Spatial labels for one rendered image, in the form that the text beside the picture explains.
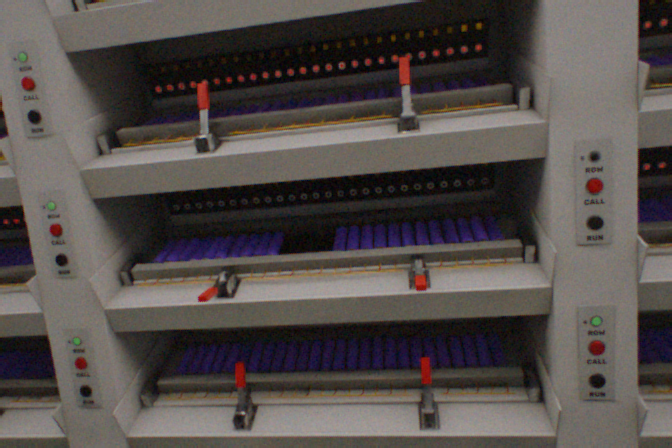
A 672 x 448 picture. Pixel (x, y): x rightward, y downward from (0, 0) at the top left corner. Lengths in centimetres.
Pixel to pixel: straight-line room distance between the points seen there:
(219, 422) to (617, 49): 71
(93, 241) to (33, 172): 12
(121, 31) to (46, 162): 21
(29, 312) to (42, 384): 17
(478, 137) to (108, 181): 49
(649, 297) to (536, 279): 13
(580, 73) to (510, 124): 9
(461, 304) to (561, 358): 14
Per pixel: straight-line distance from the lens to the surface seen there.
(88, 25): 72
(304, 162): 58
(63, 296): 76
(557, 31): 60
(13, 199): 80
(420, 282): 53
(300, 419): 71
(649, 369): 77
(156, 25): 67
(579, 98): 60
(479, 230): 67
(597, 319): 64
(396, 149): 57
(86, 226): 71
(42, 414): 92
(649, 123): 63
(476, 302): 61
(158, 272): 72
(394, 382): 71
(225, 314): 65
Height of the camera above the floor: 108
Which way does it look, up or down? 8 degrees down
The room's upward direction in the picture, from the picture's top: 6 degrees counter-clockwise
